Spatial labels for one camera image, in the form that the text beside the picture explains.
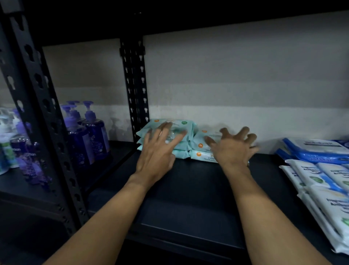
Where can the person's left hand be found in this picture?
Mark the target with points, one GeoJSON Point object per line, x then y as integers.
{"type": "Point", "coordinates": [155, 158]}

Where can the person's right hand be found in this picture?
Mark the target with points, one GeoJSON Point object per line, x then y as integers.
{"type": "Point", "coordinates": [233, 154]}

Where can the person's right thumb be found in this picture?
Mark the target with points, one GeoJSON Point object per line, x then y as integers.
{"type": "Point", "coordinates": [210, 142]}

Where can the person's right middle finger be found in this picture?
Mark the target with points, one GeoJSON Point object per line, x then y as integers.
{"type": "Point", "coordinates": [242, 132]}

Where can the person's left thumb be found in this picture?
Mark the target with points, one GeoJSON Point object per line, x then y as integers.
{"type": "Point", "coordinates": [179, 138]}

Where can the person's right little finger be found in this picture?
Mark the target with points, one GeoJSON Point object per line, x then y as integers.
{"type": "Point", "coordinates": [253, 149]}

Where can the person's left little finger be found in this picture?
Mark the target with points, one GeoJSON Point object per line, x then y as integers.
{"type": "Point", "coordinates": [147, 138]}

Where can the person's right forearm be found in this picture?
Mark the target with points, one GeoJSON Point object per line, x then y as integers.
{"type": "Point", "coordinates": [267, 218]}

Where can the person's left forearm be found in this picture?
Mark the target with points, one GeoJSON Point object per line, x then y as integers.
{"type": "Point", "coordinates": [109, 218]}

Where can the teal wet wipes packet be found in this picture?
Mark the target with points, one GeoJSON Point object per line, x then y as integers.
{"type": "Point", "coordinates": [201, 156]}
{"type": "Point", "coordinates": [181, 154]}
{"type": "Point", "coordinates": [184, 125]}
{"type": "Point", "coordinates": [200, 139]}
{"type": "Point", "coordinates": [183, 146]}

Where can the white wet wipes packet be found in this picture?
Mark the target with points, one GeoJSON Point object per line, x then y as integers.
{"type": "Point", "coordinates": [293, 177]}
{"type": "Point", "coordinates": [336, 173]}
{"type": "Point", "coordinates": [334, 210]}
{"type": "Point", "coordinates": [319, 226]}
{"type": "Point", "coordinates": [310, 174]}

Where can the purple pump soap bottle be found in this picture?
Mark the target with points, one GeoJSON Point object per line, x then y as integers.
{"type": "Point", "coordinates": [36, 169]}
{"type": "Point", "coordinates": [74, 110]}
{"type": "Point", "coordinates": [79, 142]}
{"type": "Point", "coordinates": [20, 148]}
{"type": "Point", "coordinates": [96, 133]}

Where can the black metal shelving rack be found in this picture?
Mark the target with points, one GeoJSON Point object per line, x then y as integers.
{"type": "Point", "coordinates": [134, 82]}

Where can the blue wet wipes packet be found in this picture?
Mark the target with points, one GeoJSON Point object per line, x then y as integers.
{"type": "Point", "coordinates": [316, 153]}

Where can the white green pump bottle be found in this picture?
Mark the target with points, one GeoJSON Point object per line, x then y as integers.
{"type": "Point", "coordinates": [5, 153]}

